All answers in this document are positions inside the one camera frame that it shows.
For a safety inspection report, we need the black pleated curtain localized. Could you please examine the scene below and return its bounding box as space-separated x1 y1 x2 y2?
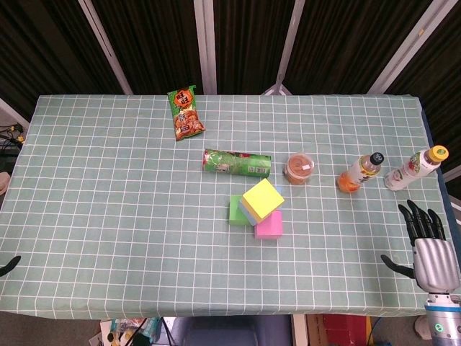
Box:
0 0 461 145

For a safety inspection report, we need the yellow foam block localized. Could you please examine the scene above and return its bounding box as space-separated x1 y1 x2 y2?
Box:
242 179 285 221

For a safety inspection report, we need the green foam block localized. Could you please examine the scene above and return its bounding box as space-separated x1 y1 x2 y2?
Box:
229 195 253 226

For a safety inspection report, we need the pile of snack packages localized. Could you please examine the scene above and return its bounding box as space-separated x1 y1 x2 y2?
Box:
99 316 163 346

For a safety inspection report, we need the green chip can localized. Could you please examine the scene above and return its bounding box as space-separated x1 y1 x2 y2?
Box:
201 148 272 179

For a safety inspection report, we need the left black-fingered robot hand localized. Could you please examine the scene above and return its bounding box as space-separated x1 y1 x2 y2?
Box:
0 255 22 278

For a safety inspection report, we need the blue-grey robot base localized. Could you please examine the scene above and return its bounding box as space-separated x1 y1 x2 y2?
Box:
171 316 293 346

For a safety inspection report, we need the white frame post with foot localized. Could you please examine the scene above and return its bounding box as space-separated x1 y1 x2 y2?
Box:
261 0 307 96

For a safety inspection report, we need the white table leg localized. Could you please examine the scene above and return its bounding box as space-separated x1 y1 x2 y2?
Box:
290 314 308 346

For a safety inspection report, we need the drink bottle yellow cap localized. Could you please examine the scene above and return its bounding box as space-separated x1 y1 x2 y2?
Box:
383 145 450 191

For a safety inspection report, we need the green snack bag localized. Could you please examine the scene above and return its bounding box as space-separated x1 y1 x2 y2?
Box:
167 84 206 142

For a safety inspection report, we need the white frame post yellow sticker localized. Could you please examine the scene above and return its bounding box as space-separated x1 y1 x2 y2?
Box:
367 0 446 95

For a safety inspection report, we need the pink foam block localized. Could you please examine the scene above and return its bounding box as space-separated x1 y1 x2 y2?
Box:
254 210 284 241

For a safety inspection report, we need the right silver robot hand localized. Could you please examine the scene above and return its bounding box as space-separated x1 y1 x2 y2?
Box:
380 199 460 293

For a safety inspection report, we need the cardboard box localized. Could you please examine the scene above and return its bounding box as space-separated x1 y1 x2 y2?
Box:
305 314 328 346

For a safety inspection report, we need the orange drink bottle black cap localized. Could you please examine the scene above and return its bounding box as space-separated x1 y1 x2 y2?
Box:
336 151 385 195

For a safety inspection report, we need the bundle of cables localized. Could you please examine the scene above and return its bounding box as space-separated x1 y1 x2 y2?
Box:
0 122 26 154

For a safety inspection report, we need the red box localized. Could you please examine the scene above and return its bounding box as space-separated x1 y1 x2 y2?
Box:
321 313 374 346

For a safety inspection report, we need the green checkered tablecloth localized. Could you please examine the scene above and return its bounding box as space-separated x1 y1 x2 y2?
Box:
0 94 451 320

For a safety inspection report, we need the clear jar of rubber bands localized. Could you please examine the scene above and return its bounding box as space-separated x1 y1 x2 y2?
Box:
283 152 315 187

